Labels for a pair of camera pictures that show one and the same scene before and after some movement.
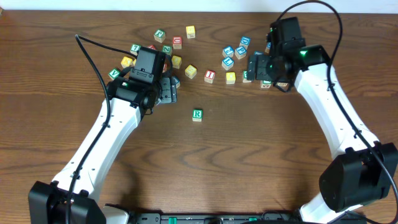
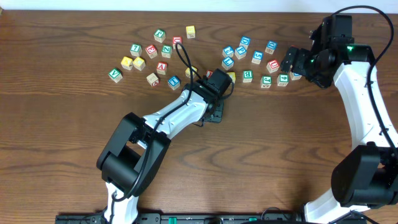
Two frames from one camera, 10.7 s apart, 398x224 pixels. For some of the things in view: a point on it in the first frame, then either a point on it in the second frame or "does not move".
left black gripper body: (168, 90) -> (216, 112)
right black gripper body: (267, 70) -> (303, 65)
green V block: (114, 73) does not move
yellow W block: (191, 71) does not move
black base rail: (266, 218) does not move
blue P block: (240, 52) does not move
